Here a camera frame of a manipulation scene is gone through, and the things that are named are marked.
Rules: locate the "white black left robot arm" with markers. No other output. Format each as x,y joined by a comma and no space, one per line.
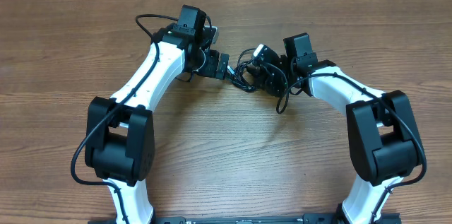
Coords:
119,143

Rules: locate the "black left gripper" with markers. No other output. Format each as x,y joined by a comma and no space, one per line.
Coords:
210,67

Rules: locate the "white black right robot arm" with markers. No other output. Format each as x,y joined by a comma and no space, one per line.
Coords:
384,142

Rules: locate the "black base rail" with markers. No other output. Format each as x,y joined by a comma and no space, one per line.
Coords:
229,220

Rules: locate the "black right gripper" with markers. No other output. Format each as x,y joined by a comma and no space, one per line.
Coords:
272,86

